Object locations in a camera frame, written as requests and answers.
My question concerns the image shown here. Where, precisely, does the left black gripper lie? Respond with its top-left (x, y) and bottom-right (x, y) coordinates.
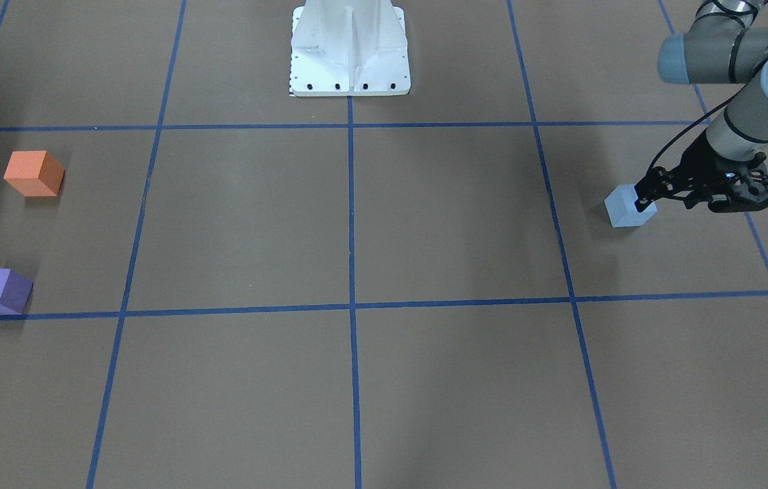
top-left (635, 152), bottom-right (768, 213)

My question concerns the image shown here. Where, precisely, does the light blue foam block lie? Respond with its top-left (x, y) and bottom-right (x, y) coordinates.
top-left (604, 185), bottom-right (658, 228)

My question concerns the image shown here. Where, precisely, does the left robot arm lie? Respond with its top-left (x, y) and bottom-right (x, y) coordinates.
top-left (634, 1), bottom-right (768, 213)

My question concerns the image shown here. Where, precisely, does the orange foam block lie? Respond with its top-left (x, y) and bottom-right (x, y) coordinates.
top-left (3, 151), bottom-right (66, 198)

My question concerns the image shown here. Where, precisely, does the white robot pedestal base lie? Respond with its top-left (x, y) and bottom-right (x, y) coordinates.
top-left (289, 1), bottom-right (412, 97)

